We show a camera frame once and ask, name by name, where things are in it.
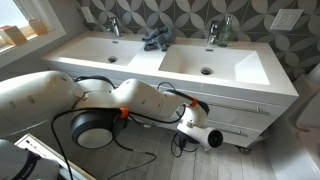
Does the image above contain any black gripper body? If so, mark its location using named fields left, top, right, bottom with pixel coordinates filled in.
left=177, top=131, right=198, bottom=149

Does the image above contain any grey drawer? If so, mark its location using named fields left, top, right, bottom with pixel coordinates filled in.
left=197, top=119, right=261, bottom=147
left=179, top=91, right=288, bottom=131

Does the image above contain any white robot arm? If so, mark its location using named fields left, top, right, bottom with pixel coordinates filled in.
left=0, top=71, right=223, bottom=150

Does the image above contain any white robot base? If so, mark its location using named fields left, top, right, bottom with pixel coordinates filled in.
left=0, top=139, right=59, bottom=180

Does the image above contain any chrome right sink drain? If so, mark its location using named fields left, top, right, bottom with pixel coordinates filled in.
left=200, top=67, right=213, bottom=75

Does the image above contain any chrome sink drain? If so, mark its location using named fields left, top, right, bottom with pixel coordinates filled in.
left=108, top=56, right=118, bottom=63
left=200, top=67, right=213, bottom=75

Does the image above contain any grey crumpled towel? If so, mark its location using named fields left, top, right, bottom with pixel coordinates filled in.
left=142, top=26, right=176, bottom=51

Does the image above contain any white double sink vanity top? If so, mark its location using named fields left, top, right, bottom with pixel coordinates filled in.
left=42, top=31, right=298, bottom=106

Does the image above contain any glass soap dispenser bottle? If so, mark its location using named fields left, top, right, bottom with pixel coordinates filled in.
left=217, top=14, right=233, bottom=47

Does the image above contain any chrome right faucet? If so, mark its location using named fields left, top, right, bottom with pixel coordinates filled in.
left=207, top=20, right=218, bottom=45

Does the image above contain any chrome faucet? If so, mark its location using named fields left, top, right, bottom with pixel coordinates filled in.
left=207, top=20, right=218, bottom=45
left=107, top=17, right=121, bottom=38

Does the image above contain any white toilet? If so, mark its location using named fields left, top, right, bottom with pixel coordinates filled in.
left=289, top=64, right=320, bottom=180

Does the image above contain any chrome left faucet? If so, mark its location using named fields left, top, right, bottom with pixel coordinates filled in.
left=107, top=17, right=121, bottom=38

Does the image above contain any small wooden block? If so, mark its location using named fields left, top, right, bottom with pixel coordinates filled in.
left=29, top=19, right=48, bottom=35

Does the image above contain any wooden block on windowsill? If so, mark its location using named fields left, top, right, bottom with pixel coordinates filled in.
left=0, top=25, right=27, bottom=45

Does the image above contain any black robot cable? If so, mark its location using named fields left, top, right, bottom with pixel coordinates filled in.
left=50, top=75, right=201, bottom=180

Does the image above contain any white wall outlet plate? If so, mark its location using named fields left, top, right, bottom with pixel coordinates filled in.
left=270, top=9, right=303, bottom=31

